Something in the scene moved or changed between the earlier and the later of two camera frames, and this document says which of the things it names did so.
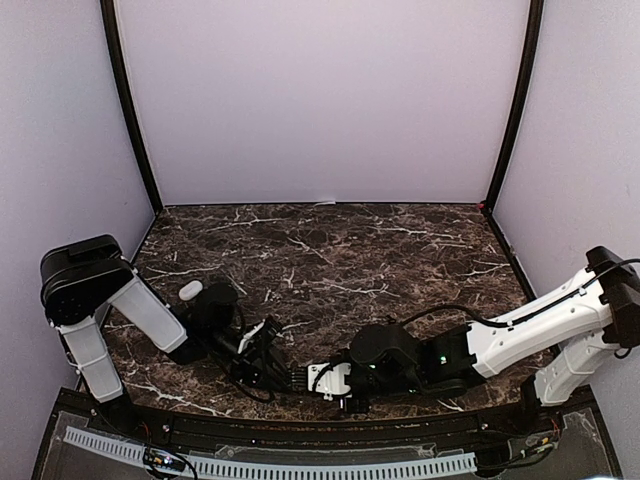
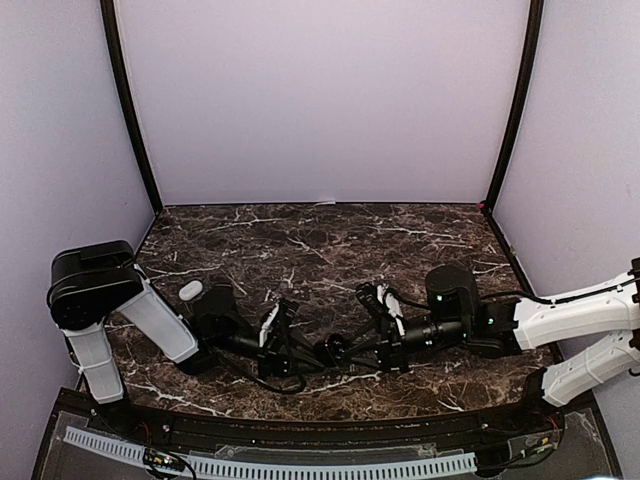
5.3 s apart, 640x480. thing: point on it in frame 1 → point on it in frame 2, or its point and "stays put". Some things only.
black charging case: [299, 380] → [323, 355]
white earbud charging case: [190, 289] stays put
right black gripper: [352, 407] → [389, 351]
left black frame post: [108, 14] stays put
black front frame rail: [557, 437] stays put
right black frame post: [533, 39] stays put
